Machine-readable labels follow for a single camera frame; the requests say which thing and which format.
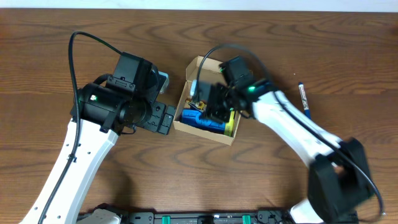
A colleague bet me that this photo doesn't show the brown cardboard box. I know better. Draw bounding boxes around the brown cardboard box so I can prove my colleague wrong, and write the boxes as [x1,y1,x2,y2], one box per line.
[173,56,241,145]

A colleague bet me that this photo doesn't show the blue plastic staple remover block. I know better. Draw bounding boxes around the blue plastic staple remover block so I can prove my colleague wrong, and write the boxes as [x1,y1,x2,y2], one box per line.
[181,109,226,134]

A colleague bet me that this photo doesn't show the yellow highlighter pen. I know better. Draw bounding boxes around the yellow highlighter pen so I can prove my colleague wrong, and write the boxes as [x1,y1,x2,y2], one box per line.
[224,111,235,137]

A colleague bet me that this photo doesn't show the blue whiteboard marker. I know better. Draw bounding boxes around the blue whiteboard marker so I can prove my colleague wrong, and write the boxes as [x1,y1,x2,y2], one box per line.
[298,82,311,119]

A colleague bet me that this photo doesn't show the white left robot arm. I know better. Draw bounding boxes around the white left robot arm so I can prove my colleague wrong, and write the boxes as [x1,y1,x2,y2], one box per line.
[22,52,175,223]

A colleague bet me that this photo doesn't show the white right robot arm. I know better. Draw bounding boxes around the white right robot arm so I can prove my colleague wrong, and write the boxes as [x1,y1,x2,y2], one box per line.
[195,57,379,223]

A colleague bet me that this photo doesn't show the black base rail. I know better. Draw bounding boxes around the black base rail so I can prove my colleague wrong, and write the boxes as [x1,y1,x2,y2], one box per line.
[76,203,295,224]

